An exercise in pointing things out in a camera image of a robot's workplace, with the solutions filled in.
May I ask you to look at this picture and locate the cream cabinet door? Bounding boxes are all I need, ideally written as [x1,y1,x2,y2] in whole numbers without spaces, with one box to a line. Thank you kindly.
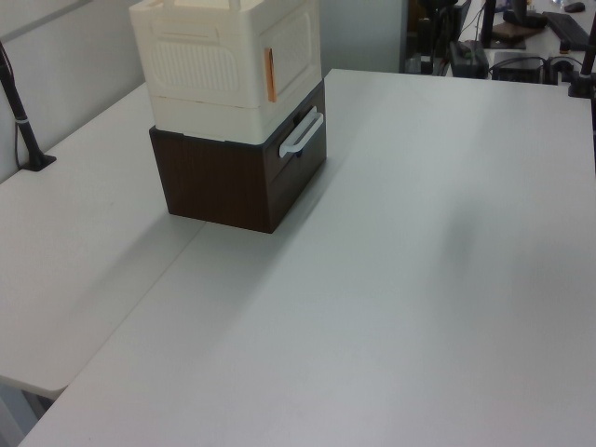
[257,9,321,102]

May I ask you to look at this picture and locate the cream plastic storage cabinet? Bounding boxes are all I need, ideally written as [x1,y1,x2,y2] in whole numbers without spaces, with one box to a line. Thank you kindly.
[128,0,323,144]

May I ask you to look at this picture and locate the dark brown wooden drawer box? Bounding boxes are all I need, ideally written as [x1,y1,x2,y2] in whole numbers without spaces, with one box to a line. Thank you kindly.
[148,76,328,235]

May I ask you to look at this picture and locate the dark green device box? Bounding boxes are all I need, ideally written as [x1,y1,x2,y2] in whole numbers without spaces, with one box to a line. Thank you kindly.
[449,39,491,79]

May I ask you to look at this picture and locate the black electronics box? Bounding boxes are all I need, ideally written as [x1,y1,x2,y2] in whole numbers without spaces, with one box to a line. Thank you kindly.
[491,50,547,84]

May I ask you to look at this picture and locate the black monitor stand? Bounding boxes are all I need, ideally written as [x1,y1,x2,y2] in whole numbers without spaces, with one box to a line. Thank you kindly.
[479,0,528,51]

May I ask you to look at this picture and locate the brown wooden board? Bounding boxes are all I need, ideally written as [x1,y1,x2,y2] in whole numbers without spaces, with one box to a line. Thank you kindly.
[493,20,539,44]

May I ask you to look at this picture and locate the black keyboard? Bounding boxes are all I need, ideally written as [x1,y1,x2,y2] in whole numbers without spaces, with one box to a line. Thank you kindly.
[542,11,593,50]

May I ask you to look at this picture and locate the white drawer handle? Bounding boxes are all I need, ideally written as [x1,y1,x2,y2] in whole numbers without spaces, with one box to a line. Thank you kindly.
[278,106,324,158]

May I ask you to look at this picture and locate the orange door handle strip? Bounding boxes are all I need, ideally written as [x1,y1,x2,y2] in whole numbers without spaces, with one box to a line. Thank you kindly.
[264,47,278,103]

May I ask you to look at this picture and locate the black camera stand pole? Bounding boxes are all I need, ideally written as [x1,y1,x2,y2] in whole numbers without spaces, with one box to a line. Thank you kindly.
[0,40,58,172]

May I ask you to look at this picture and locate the black clamp camera stand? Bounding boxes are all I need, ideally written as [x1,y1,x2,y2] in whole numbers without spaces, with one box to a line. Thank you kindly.
[565,32,596,99]

